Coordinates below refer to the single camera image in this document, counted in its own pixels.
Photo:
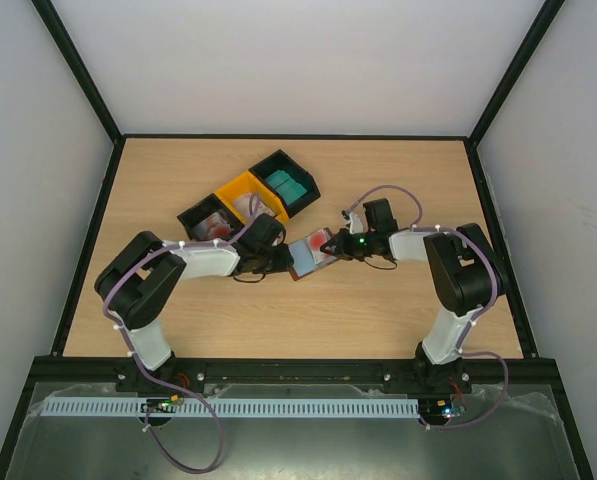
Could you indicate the red-white credit card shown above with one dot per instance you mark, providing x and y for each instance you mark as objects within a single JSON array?
[{"x": 314, "y": 243}]

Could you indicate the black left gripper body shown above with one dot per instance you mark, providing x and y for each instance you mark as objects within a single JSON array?
[{"x": 270, "y": 264}]

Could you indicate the light blue slotted cable duct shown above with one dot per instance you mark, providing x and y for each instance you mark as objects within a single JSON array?
[{"x": 233, "y": 408}]

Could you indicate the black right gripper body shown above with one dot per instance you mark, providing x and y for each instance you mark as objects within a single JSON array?
[{"x": 341, "y": 245}]

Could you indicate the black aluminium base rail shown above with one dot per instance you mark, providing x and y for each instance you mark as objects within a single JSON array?
[{"x": 406, "y": 376}]

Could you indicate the black bin with red cards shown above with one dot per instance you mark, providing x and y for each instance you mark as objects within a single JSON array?
[{"x": 205, "y": 207}]

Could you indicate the stack of white cards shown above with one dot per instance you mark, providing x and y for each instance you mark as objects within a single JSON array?
[{"x": 249, "y": 205}]

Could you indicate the yellow plastic bin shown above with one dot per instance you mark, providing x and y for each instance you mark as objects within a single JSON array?
[{"x": 237, "y": 196}]

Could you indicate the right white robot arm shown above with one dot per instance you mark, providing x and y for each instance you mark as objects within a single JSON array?
[{"x": 467, "y": 276}]

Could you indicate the stack of red-white cards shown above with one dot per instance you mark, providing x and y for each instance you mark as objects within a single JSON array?
[{"x": 215, "y": 225}]

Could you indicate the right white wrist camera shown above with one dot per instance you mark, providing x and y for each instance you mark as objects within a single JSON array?
[{"x": 353, "y": 222}]

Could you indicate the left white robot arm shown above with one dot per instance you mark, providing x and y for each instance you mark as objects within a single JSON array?
[{"x": 137, "y": 284}]

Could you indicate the brown leather card holder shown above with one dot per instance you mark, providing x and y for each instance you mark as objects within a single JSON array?
[{"x": 303, "y": 264}]

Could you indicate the black bin with teal cards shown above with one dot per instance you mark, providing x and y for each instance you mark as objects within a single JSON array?
[{"x": 280, "y": 160}]

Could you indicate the stack of teal cards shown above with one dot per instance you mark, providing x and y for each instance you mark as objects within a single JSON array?
[{"x": 286, "y": 187}]

